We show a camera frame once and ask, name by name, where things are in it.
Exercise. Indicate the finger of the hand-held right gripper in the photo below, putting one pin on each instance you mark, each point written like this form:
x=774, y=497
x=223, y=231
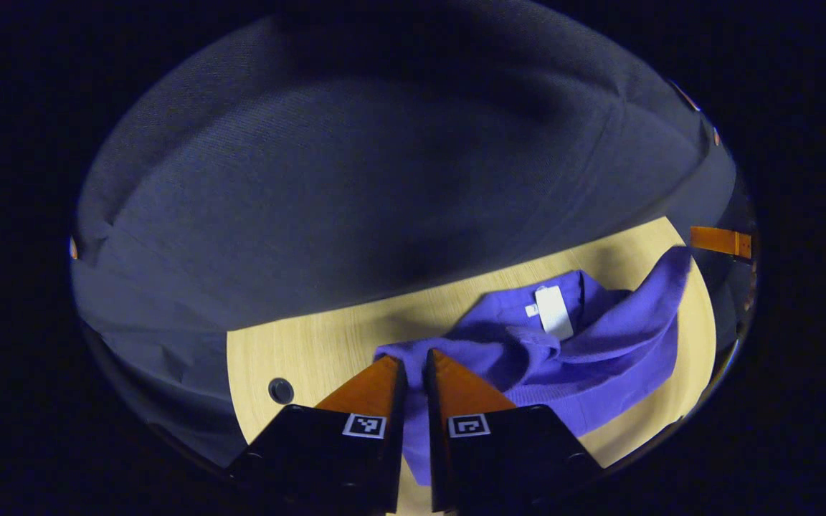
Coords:
x=721, y=242

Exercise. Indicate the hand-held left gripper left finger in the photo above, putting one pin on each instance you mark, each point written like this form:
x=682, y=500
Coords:
x=396, y=423

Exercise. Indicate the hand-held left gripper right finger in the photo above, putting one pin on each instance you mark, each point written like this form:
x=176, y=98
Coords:
x=436, y=444

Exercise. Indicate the purple shirt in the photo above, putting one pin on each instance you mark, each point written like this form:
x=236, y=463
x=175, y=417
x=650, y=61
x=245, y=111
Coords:
x=599, y=358

